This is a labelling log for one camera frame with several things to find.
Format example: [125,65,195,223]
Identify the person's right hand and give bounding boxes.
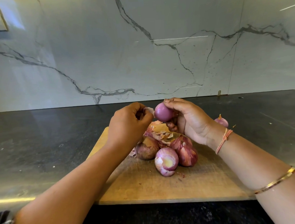
[163,95,227,149]

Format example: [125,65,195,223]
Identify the person's left hand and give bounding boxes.
[104,101,156,152]

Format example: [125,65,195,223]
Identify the brownish red onion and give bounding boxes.
[134,136,161,161]

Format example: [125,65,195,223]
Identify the person's right forearm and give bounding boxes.
[211,130,295,224]

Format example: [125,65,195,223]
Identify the pile of onion peels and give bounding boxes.
[127,105,194,157]

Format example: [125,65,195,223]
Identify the person's left forearm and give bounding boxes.
[11,142,130,224]

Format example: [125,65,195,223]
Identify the red onion with pale patch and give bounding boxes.
[154,147,180,177]

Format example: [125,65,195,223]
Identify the gold bangle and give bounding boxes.
[252,166,295,195]

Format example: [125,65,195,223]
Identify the small red onion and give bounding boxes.
[214,113,229,128]

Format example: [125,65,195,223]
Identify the wooden cutting board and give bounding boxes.
[86,119,255,207]

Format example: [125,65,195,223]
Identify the orange thread bracelet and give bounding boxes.
[215,128,235,155]

